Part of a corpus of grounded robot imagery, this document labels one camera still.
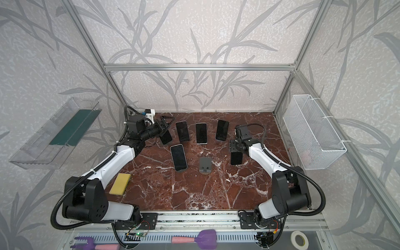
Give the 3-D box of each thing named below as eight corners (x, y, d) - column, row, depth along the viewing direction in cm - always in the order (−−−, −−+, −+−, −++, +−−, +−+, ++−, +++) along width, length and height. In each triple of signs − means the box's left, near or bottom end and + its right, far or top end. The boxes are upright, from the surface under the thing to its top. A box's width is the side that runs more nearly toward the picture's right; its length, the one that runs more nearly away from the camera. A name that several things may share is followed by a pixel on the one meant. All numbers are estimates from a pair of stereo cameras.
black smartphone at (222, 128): (215, 140, 106) (216, 127, 95) (217, 133, 111) (218, 119, 99) (225, 142, 105) (226, 129, 94) (226, 135, 110) (228, 121, 98)
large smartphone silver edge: (177, 173, 91) (173, 163, 80) (173, 158, 97) (169, 146, 87) (189, 169, 92) (186, 158, 82) (185, 154, 99) (182, 142, 88)
